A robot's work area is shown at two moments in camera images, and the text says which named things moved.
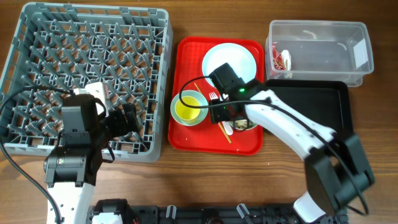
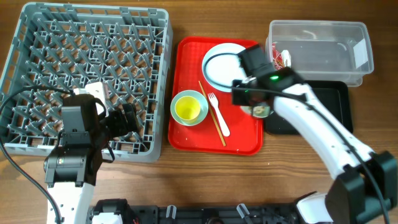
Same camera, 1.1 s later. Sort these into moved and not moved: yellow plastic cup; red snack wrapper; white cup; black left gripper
Moved: white cup
Not moved: black left gripper; yellow plastic cup; red snack wrapper
